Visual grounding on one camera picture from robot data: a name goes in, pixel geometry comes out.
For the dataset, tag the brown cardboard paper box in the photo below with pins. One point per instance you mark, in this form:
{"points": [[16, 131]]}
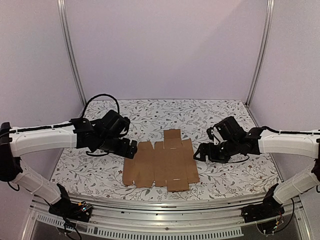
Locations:
{"points": [[168, 163]]}

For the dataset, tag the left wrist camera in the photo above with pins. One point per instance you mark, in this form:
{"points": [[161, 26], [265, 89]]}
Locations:
{"points": [[114, 125]]}

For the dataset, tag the right aluminium frame post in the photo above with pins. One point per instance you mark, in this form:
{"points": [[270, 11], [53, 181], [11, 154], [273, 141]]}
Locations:
{"points": [[262, 51]]}

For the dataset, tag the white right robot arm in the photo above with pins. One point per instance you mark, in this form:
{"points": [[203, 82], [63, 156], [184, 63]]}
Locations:
{"points": [[263, 140]]}

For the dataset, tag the aluminium frame post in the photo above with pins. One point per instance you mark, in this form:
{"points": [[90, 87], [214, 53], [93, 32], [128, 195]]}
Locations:
{"points": [[262, 51], [62, 11]]}

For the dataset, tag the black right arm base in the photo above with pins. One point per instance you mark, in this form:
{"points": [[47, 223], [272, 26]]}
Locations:
{"points": [[267, 209]]}

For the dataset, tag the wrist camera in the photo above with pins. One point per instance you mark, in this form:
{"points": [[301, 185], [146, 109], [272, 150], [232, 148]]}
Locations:
{"points": [[114, 125], [225, 130]]}

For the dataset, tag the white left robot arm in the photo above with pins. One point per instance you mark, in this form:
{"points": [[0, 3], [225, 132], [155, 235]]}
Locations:
{"points": [[78, 133]]}

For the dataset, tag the left aluminium frame post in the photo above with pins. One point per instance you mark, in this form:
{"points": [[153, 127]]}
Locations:
{"points": [[62, 11]]}

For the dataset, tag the floral patterned table mat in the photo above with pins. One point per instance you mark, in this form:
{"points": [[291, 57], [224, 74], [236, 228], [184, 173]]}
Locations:
{"points": [[102, 176]]}

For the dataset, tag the aluminium front rail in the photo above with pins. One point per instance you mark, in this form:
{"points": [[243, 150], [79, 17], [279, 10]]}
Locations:
{"points": [[215, 219]]}

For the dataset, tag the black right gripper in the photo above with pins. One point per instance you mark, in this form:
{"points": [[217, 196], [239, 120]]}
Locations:
{"points": [[208, 152]]}

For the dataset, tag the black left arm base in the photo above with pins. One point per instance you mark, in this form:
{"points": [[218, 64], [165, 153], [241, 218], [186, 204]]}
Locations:
{"points": [[64, 208]]}

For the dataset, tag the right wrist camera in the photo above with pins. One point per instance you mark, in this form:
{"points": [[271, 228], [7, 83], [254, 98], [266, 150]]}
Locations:
{"points": [[225, 130]]}

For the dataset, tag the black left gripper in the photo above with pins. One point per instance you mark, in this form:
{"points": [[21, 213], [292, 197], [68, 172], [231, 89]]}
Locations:
{"points": [[133, 149]]}

